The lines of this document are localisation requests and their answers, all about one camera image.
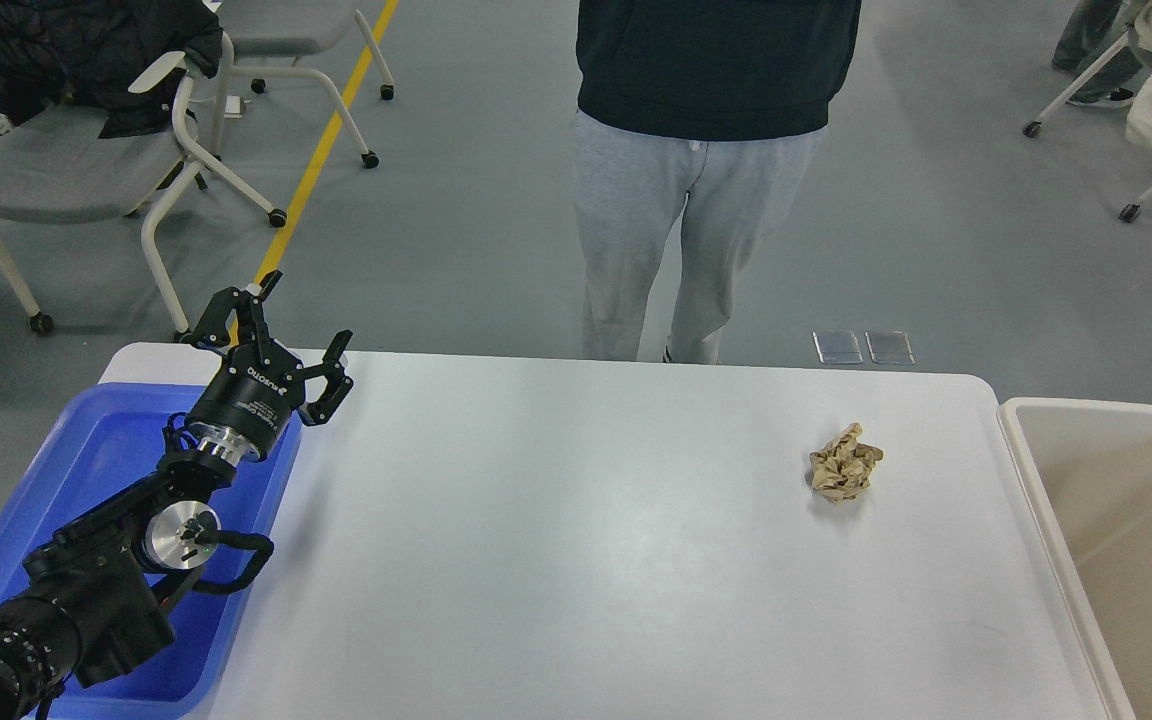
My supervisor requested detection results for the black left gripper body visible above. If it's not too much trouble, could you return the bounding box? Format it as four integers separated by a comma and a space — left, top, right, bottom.
185, 341, 305, 461

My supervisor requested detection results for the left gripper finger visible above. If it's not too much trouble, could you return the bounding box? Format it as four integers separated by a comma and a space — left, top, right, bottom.
296, 329, 355, 427
183, 270, 283, 351

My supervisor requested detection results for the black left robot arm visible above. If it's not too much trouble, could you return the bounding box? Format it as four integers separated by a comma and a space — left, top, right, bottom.
0, 270, 355, 719

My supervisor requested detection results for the grey chair with jacket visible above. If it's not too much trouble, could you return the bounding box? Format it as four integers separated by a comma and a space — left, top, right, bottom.
0, 50, 287, 334

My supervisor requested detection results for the yellow floor tape line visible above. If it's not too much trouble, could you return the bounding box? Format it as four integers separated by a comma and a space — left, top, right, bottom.
229, 0, 399, 346

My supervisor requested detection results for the black jacket on chair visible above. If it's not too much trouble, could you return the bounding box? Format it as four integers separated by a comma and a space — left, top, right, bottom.
0, 1, 221, 138

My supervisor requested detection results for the person in grey sweatpants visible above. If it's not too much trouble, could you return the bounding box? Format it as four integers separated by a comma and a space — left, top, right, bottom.
573, 1, 861, 365

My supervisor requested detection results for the left metal floor plate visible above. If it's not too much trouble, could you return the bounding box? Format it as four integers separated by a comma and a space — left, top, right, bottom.
812, 331, 865, 365

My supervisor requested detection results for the metal floor plate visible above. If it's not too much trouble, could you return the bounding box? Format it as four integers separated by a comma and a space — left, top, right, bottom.
812, 331, 865, 365
865, 331, 916, 366

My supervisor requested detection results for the crumpled brown paper ball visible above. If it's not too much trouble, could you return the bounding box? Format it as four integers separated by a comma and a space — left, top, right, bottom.
808, 420, 884, 503

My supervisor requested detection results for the right metal floor plate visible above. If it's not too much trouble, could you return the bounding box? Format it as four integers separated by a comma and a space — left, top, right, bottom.
865, 331, 916, 366

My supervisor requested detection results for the beige plastic bin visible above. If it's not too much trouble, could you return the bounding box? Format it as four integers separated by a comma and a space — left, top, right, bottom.
1000, 397, 1152, 719

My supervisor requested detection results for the seated person at right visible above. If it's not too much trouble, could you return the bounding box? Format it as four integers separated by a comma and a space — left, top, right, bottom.
1051, 1, 1142, 109

